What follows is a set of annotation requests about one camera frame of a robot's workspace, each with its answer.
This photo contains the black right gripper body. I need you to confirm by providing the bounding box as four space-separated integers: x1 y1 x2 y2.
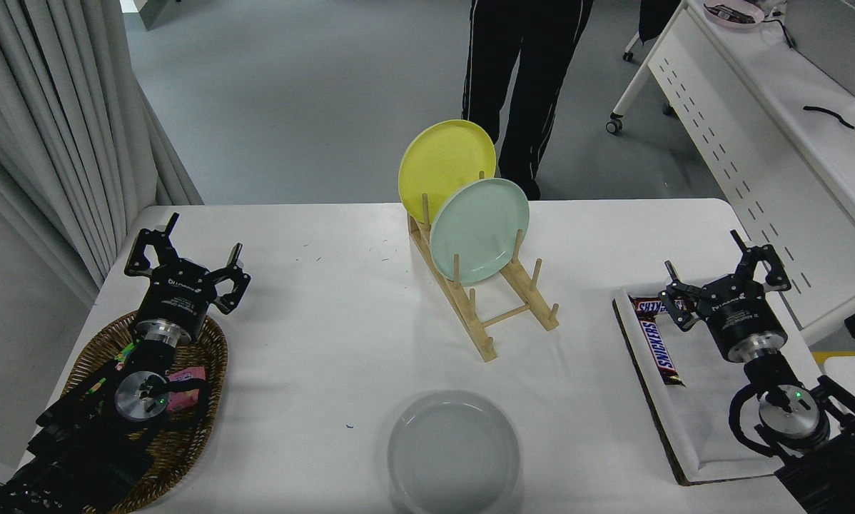
704 288 789 351

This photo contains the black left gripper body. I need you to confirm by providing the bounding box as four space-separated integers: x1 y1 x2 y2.
138 264 218 336

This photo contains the pale grey plate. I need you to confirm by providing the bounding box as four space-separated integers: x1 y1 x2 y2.
388 390 522 514

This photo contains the wooden plate rack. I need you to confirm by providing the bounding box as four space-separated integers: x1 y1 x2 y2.
407 171 561 363

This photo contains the mint green plate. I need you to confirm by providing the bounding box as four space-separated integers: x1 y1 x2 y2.
430 178 531 285

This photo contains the yellow plate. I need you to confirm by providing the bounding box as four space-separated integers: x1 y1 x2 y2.
398 119 497 226

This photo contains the brown Snickers bar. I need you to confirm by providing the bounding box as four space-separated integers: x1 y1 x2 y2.
638 318 686 387
631 294 694 318

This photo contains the brown wicker basket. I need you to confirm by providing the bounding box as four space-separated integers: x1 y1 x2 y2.
61 308 229 513

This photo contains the green snack packet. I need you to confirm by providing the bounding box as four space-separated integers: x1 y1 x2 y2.
78 343 137 400

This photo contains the pink snack packet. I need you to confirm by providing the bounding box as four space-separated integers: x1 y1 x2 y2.
167 366 207 413

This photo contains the white rectangular tray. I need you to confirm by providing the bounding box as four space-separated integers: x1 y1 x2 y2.
612 284 828 486

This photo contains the white perforated desk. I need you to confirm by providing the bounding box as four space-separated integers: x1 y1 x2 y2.
606 0 855 347

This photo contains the pale grey curtain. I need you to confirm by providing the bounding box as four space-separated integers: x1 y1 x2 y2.
0 0 203 308

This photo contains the grey laptop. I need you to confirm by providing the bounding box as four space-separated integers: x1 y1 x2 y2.
784 0 855 97

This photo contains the pink bowl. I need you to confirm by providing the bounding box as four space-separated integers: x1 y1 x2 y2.
704 0 766 29

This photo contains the black fabric object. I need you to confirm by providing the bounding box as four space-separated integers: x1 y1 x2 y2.
639 0 683 44

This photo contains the person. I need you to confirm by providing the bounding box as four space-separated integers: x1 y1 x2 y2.
462 0 594 201

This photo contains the thick black cable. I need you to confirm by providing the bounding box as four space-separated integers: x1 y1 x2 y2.
802 105 855 133

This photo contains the thin black cable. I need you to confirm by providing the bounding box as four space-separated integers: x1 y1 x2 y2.
756 16 796 49

